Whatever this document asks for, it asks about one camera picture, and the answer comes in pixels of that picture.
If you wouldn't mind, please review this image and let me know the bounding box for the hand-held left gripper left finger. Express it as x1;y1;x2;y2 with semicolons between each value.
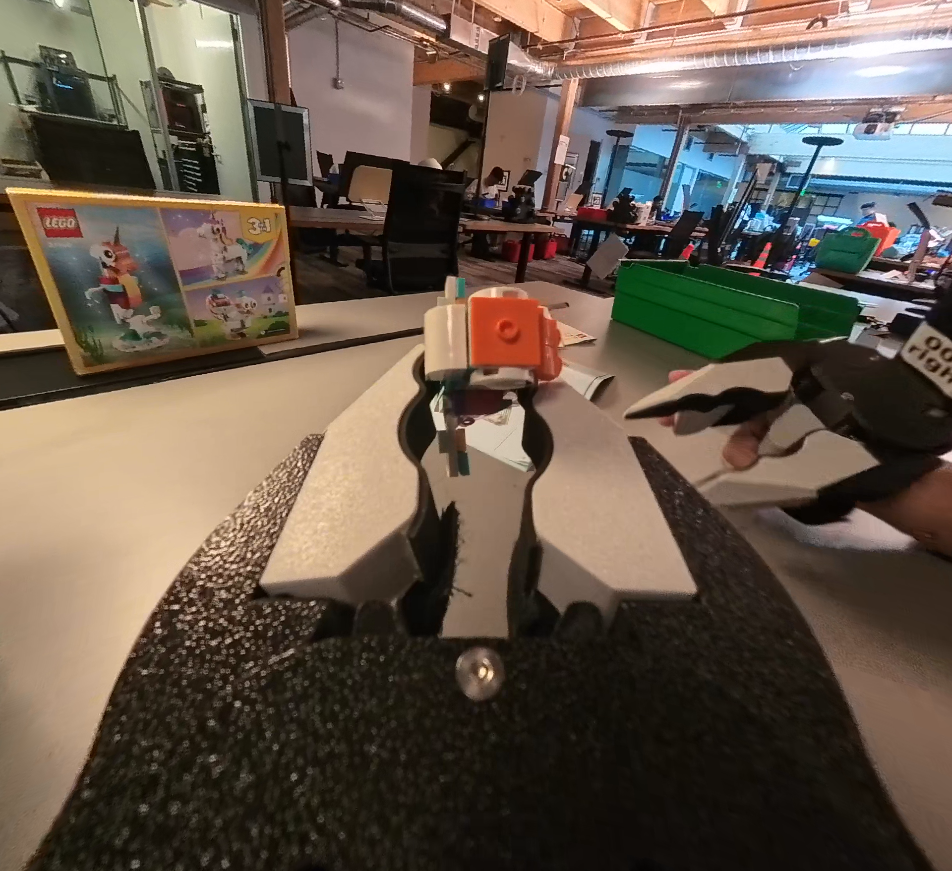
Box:
260;352;436;603

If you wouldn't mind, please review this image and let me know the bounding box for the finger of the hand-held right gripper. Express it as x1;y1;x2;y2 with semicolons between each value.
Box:
623;356;797;422
671;390;828;457

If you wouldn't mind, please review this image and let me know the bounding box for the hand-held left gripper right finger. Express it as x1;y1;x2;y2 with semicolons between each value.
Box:
521;376;699;628

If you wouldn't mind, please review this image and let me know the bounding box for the orange lego seahorse figure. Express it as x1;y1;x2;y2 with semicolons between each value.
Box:
422;275;564;479

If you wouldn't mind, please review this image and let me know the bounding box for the yellow lego set box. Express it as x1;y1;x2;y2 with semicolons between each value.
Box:
6;187;300;376

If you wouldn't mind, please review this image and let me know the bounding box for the person's right hand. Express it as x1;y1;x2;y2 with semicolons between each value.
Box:
668;369;952;557

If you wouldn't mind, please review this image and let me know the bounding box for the green plastic bin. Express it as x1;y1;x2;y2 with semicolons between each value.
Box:
611;259;867;361

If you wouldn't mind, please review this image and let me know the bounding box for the green tote bag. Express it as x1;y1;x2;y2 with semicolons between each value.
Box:
813;226;880;275

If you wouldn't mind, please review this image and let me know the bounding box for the white sign board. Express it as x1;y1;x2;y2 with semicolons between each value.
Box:
586;237;635;290

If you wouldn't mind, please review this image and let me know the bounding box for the black floor lamp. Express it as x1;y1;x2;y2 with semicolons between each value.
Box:
604;129;635;214
799;135;839;232

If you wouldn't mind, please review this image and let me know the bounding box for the dark wooden table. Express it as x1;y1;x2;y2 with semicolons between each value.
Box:
457;217;577;285

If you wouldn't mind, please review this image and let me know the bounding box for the black mesh office chair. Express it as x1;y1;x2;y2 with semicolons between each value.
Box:
364;163;468;295

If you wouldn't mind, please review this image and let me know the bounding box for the wooden back office chair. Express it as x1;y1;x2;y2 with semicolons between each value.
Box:
344;151;403;212

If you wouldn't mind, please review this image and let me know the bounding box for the black easel board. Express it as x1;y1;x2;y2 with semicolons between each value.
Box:
247;98;313;206

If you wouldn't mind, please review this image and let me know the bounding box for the black equipment rack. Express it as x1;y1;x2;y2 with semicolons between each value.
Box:
158;77;222;197

